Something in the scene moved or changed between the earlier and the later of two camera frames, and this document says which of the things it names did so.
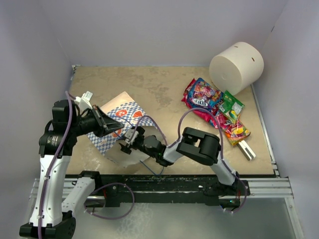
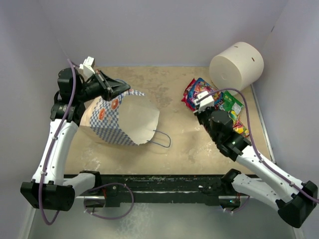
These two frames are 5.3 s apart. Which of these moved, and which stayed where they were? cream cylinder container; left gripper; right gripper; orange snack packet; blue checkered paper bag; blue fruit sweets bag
Moved: right gripper; blue checkered paper bag; left gripper
Stayed: cream cylinder container; orange snack packet; blue fruit sweets bag
